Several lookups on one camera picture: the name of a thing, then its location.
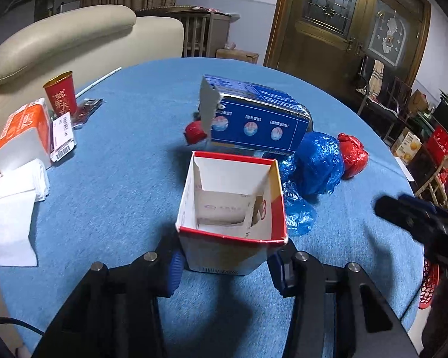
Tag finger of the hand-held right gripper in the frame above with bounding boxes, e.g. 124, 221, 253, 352
374, 195, 434, 240
397, 193, 448, 232

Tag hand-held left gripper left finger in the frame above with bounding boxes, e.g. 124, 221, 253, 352
32, 231, 185, 358

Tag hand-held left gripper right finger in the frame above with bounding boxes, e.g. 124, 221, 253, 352
267, 239, 419, 358

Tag white and red carton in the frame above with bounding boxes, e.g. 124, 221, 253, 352
175, 151, 288, 276

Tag red plastic basket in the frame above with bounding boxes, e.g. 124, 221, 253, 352
418, 259, 440, 310

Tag knotted blue plastic bag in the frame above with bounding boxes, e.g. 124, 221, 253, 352
297, 131, 345, 195

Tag blue cardboard box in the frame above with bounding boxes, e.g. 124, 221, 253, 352
199, 75, 311, 156

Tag white paper tissues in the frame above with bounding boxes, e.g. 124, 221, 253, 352
0, 158, 51, 267

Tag orange and white tissue pack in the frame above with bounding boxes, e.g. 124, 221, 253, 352
0, 98, 52, 174

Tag rattan chair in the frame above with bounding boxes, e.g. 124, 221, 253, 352
414, 154, 448, 209

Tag crumpled blue plastic film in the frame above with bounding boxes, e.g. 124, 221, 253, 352
278, 155, 318, 236

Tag yellow and white snack carton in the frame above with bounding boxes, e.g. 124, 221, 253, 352
391, 127, 422, 165

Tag red gift box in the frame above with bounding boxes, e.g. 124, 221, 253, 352
426, 125, 448, 157

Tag knotted red plastic bag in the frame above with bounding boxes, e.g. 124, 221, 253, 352
337, 132, 369, 180

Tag small cardboard box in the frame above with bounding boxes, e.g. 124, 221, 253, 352
410, 89, 429, 115

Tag blue tablecloth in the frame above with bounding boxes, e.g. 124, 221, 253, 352
0, 58, 426, 358

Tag dark wooden armchair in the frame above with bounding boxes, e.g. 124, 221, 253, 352
386, 76, 413, 120

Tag black metal chair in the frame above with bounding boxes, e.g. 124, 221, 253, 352
356, 55, 400, 135

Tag small red plastic bag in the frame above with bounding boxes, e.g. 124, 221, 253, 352
185, 120, 208, 145

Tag striped cloth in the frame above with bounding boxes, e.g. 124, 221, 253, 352
369, 60, 384, 90

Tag white barcode ticket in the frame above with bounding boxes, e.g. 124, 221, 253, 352
49, 114, 77, 163

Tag dark red packet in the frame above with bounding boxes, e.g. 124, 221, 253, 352
72, 98, 104, 124

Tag wooden glass-panel door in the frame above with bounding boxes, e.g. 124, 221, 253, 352
263, 0, 432, 112

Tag white straw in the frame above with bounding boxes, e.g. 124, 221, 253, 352
76, 67, 122, 98

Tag red paper cup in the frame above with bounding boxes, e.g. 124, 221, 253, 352
43, 71, 78, 117

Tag brown cardboard box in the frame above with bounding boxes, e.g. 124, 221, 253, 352
216, 48, 259, 65

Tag wooden slatted cabinet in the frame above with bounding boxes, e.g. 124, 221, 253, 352
136, 5, 232, 58

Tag beige leather sofa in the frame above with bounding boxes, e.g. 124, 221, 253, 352
0, 5, 185, 195

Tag black cable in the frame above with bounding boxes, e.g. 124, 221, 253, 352
0, 317, 45, 336

